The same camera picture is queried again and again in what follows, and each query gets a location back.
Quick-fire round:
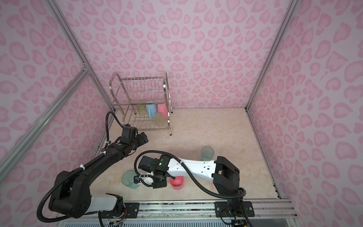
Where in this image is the teal plastic cup left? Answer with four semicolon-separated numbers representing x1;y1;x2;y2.
122;170;139;189

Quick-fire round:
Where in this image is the left aluminium frame beam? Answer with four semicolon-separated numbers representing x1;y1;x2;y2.
1;67;89;182

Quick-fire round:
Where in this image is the yellow-green plastic cup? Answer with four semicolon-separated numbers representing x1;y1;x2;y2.
154;112;167;128

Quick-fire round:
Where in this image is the teal plastic cup right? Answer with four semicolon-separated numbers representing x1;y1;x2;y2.
201;146;215;161

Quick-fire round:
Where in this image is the chrome wire dish rack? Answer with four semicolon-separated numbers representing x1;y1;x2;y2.
109;72;173;136

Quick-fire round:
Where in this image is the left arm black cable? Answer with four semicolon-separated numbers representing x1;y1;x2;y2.
36;111;125;223

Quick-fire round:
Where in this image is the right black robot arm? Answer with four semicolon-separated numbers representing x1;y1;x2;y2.
134;152;255;218

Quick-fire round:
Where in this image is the green plastic cup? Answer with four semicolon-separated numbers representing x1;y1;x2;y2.
137;103;148;116

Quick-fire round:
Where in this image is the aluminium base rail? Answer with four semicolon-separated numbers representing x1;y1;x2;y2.
52;198;301;227

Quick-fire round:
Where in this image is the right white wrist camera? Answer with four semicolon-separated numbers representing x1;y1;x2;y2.
133;176;154;185

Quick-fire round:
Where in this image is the teal plastic cup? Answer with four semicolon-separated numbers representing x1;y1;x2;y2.
201;146;215;161
122;170;139;189

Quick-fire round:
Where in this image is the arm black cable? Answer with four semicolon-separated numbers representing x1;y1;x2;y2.
134;150;247;199
36;111;125;223

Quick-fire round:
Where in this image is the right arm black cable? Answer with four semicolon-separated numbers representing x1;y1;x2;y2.
134;150;247;199

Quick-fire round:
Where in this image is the pink plastic cup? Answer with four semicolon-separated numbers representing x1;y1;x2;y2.
169;176;184;190
157;104;168;119

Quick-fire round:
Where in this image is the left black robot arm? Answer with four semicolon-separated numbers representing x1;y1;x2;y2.
46;125;148;218

